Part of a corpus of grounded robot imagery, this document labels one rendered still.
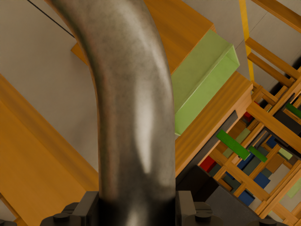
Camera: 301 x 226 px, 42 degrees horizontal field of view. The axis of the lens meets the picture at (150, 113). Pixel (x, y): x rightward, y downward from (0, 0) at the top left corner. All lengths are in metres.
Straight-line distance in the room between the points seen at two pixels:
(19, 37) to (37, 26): 0.12
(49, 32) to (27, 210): 1.86
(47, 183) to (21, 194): 0.04
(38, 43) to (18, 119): 1.78
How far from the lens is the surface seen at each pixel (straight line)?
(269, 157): 7.02
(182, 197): 0.15
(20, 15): 2.15
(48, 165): 0.53
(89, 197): 0.16
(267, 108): 9.59
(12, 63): 2.31
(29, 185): 0.55
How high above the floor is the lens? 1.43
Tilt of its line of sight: 19 degrees down
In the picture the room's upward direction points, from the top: 131 degrees clockwise
